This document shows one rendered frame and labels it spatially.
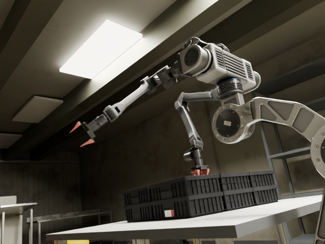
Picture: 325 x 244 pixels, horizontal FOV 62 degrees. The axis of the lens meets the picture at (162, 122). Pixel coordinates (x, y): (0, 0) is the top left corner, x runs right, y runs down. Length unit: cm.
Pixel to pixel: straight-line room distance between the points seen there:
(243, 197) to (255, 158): 272
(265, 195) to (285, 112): 97
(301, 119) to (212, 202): 76
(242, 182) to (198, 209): 45
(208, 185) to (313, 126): 76
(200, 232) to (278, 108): 62
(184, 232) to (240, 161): 372
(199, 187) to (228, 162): 325
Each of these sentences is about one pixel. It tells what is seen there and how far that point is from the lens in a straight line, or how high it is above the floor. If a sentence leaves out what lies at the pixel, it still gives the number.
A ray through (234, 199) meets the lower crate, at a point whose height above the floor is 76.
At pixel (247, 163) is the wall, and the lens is 469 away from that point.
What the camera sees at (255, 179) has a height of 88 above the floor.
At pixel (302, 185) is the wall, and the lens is 435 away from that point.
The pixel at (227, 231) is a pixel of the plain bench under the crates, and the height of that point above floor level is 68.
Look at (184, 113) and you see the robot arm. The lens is 200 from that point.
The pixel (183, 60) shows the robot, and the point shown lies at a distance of 138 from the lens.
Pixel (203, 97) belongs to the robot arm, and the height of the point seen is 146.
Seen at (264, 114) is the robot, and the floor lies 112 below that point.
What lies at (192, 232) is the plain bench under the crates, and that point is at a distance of 107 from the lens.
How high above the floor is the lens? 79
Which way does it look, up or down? 17 degrees up
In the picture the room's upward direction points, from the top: 8 degrees counter-clockwise
